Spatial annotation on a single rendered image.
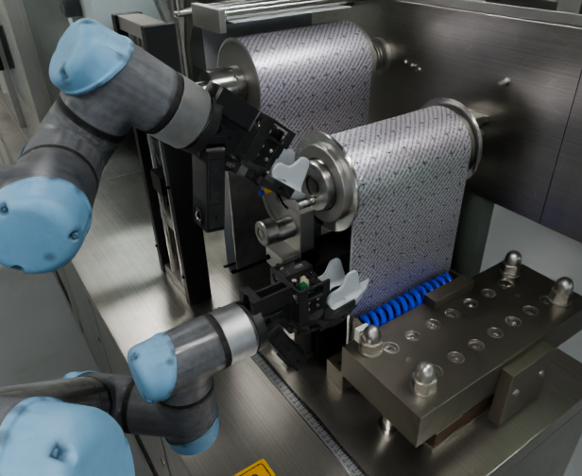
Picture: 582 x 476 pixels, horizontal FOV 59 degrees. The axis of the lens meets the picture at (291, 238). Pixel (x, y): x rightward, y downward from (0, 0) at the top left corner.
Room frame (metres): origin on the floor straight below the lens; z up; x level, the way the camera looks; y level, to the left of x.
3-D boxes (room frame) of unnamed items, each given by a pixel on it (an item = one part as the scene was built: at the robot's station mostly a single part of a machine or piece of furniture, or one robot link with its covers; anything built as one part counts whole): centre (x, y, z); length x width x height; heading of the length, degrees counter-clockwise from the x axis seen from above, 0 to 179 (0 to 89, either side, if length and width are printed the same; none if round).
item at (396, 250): (0.68, -0.19, 1.11); 0.23 x 0.01 x 0.18; 123
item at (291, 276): (0.55, 0.01, 1.12); 0.12 x 0.08 x 0.09; 123
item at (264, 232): (0.65, 0.04, 1.18); 0.04 x 0.02 x 0.04; 33
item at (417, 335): (0.60, -0.28, 1.00); 0.40 x 0.16 x 0.06; 123
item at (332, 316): (0.56, -0.05, 1.09); 0.09 x 0.05 x 0.02; 122
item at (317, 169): (0.66, -0.04, 1.25); 0.07 x 0.02 x 0.07; 33
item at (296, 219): (0.67, 0.00, 1.05); 0.06 x 0.05 x 0.31; 123
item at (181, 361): (0.46, 0.15, 1.11); 0.11 x 0.08 x 0.09; 123
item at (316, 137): (0.66, -0.05, 1.25); 0.15 x 0.01 x 0.15; 33
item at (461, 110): (0.80, -0.26, 1.25); 0.15 x 0.01 x 0.15; 33
